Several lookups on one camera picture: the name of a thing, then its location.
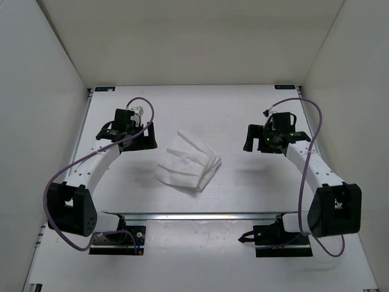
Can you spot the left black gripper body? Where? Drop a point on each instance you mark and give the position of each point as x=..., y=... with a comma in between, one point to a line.
x=131, y=145

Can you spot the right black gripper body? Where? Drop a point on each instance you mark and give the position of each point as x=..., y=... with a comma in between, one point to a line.
x=268, y=141

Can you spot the white pleated skirt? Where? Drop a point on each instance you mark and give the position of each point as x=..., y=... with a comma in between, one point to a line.
x=187, y=162

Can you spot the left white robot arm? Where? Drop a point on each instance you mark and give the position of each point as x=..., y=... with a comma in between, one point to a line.
x=70, y=202

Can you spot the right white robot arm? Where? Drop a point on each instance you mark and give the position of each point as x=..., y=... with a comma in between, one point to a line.
x=336, y=206

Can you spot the left blue corner label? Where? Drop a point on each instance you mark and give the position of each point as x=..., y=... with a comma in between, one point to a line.
x=104, y=89

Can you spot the blue corner label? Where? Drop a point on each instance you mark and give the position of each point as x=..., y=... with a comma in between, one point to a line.
x=104, y=89
x=284, y=87

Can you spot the right blue corner label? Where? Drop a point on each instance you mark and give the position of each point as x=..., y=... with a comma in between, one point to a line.
x=284, y=87

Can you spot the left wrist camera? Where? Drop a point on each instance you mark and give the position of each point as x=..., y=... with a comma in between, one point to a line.
x=135, y=115

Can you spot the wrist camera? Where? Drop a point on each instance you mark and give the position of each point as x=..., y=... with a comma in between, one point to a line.
x=135, y=115
x=268, y=113

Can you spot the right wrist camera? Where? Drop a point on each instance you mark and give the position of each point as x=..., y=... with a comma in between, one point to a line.
x=268, y=113

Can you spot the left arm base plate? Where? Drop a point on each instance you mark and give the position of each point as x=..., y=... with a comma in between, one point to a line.
x=122, y=244

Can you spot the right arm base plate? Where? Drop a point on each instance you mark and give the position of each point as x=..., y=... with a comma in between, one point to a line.
x=271, y=241

